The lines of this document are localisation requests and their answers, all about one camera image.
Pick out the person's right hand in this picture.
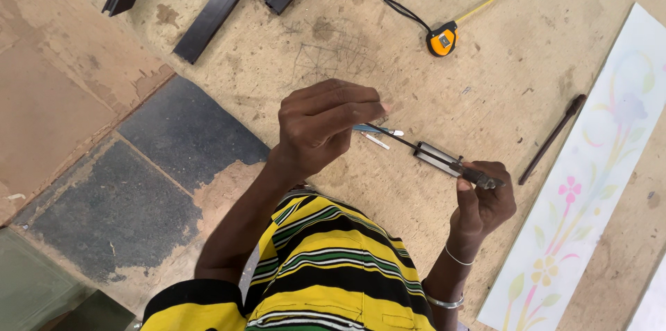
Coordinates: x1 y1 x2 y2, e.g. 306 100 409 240
450 161 517 249

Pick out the person's left hand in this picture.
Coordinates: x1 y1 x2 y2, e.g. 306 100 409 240
277 78 391 182

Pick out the dark metal rod tool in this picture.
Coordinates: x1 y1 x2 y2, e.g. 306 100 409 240
364 123 506 190

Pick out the blue pen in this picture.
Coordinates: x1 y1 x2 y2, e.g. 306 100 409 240
353 124 404 137

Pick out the white pen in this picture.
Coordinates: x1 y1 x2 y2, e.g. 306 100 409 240
361 132 391 151

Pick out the orange black tape measure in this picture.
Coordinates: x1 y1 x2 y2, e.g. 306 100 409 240
382 0 507 58

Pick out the flat black profile piece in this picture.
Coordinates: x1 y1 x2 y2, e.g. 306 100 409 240
172 0 249 65

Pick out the yellow black striped shirt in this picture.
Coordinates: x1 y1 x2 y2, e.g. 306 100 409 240
140 189 438 331

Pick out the dark brown stick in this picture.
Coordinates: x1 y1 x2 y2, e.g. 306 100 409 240
518 94 588 186

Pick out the thick silver bangle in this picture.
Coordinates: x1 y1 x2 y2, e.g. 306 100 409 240
422 280 465 310

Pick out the white floral panel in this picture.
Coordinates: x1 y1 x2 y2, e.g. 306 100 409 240
476 2 666 331

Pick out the greenish glass pane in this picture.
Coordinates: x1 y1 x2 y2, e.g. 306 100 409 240
0 227 137 331

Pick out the plain white panel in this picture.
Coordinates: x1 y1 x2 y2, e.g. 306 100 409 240
626 257 666 331

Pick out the thin silver bracelet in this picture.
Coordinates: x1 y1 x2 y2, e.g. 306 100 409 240
444 244 475 267

